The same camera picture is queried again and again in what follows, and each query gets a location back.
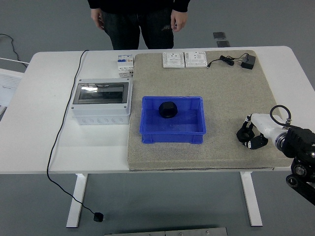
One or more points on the person's left hand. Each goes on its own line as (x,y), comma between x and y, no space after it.
(179,20)

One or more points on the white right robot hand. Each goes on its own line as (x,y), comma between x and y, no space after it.
(267,125)

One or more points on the person's right hand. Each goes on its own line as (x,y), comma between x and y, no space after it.
(97,18)

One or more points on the black hex nut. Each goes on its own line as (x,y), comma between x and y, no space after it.
(240,137)
(169,113)

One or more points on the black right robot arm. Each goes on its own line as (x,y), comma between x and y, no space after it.
(300,140)

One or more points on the blue plastic box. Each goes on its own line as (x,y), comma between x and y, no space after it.
(172,137)

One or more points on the grey distribution box clear lid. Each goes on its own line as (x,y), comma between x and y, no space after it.
(98,115)

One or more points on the person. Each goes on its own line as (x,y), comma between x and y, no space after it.
(128,29)

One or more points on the white socket panel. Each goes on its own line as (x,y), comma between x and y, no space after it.
(195,59)
(173,60)

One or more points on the dark floor plate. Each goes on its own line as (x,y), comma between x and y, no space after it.
(219,35)
(223,43)

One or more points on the white circuit breaker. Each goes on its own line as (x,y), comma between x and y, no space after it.
(124,64)

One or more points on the grey-brown mat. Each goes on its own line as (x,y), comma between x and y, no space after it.
(221,86)

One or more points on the white table leg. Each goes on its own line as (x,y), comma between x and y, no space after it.
(77,201)
(251,201)

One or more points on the white flat device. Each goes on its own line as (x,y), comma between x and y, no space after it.
(7,86)

